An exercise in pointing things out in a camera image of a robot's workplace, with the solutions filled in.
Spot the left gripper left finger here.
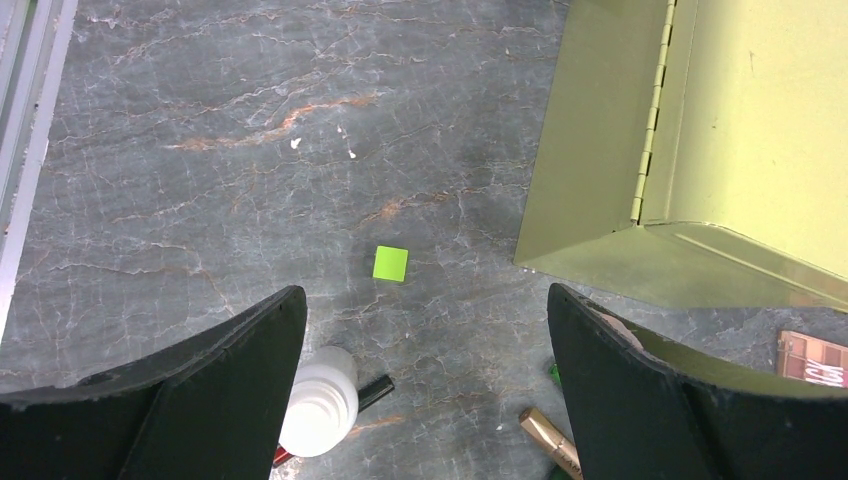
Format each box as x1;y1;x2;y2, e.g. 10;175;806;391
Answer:
1;286;307;479

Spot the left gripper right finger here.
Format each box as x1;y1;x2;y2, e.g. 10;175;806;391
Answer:
547;283;847;479

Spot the copper lipstick tube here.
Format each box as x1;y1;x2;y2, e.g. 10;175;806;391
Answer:
519;407;584;480

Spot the green makeup organizer box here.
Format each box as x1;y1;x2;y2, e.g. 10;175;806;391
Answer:
514;1;847;310

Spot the green tube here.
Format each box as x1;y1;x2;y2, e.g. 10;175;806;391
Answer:
548;363;562;387

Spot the white bottle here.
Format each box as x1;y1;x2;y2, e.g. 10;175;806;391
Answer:
279;346;359;458

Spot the eyeshadow palette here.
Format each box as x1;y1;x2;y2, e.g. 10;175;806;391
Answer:
777;330;847;388

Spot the small green cube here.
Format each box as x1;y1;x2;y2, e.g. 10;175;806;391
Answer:
372;245;409;282

